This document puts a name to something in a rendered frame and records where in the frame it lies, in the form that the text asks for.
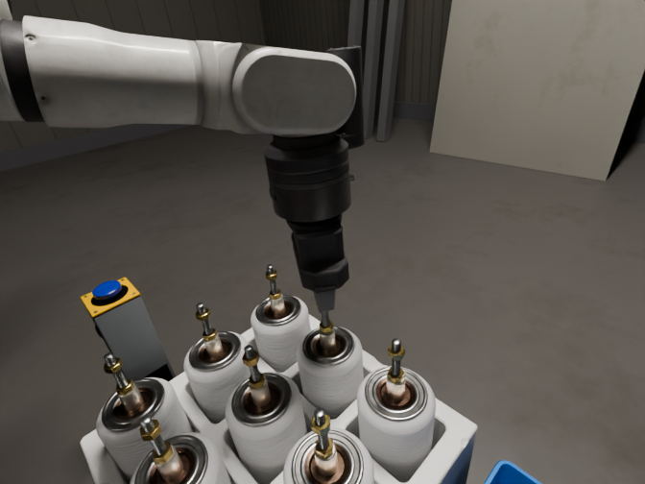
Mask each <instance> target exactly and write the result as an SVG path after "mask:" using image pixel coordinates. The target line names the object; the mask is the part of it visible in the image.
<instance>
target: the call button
mask: <svg viewBox="0 0 645 484"><path fill-rule="evenodd" d="M121 289H122V285H121V283H120V282H119V281H117V280H110V281H106V282H104V283H101V284H100V285H98V286H97V287H96V288H95V289H94V290H93V292H92V294H93V296H94V298H95V299H96V300H99V301H101V302H106V301H110V300H112V299H114V298H116V297H117V296H118V295H119V294H120V293H121Z"/></svg>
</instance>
